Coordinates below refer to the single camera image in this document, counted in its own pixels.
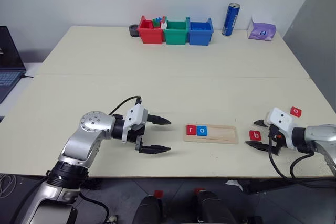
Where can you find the red letter b block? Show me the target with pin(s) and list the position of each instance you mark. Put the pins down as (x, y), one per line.
(255, 135)

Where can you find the blue drink can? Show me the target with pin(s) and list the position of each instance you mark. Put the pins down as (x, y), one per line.
(230, 20)

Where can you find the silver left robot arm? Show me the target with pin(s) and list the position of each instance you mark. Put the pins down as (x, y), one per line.
(78, 142)

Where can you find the small green and blue bricks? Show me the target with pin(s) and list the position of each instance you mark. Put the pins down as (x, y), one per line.
(157, 22)

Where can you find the dark grey round cup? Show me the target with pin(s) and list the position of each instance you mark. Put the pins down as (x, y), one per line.
(134, 31)

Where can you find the white small bricks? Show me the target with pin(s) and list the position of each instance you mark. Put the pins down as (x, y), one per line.
(164, 24)

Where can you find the red letter r block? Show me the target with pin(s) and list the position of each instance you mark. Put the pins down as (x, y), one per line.
(191, 130)

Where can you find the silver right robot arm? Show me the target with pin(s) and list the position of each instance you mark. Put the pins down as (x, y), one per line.
(319, 134)

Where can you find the purple tissue box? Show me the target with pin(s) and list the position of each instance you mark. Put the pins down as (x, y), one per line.
(262, 31)

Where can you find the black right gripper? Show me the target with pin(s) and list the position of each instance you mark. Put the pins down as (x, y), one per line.
(275, 142)

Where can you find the black bar under table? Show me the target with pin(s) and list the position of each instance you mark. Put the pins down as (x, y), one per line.
(288, 186)

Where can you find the dark grey laptop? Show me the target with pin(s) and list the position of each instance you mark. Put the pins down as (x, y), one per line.
(9, 61)

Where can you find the dark rounded shape red cap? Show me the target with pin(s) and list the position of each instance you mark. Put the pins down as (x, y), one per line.
(148, 211)
(215, 208)

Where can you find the green plastic bin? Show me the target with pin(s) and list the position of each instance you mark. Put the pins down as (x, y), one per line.
(176, 36)

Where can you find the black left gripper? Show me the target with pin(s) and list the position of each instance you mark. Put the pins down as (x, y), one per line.
(136, 134)

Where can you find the blue plastic bin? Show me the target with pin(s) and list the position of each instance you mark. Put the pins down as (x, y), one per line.
(199, 37)

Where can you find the blue letter o block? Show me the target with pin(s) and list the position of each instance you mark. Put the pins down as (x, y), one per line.
(202, 130)

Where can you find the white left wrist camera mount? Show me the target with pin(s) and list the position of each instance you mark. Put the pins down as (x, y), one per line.
(135, 115)

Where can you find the red letter o block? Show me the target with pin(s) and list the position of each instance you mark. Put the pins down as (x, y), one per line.
(296, 111)

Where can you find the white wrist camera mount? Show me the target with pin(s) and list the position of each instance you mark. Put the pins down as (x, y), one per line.
(135, 115)
(281, 119)

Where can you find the red plastic bin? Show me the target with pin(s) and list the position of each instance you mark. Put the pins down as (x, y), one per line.
(151, 35)

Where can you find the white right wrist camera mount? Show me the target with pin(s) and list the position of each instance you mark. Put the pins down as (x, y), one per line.
(281, 119)

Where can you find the wooden letter tray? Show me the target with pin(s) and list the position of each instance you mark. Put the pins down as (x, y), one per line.
(221, 134)

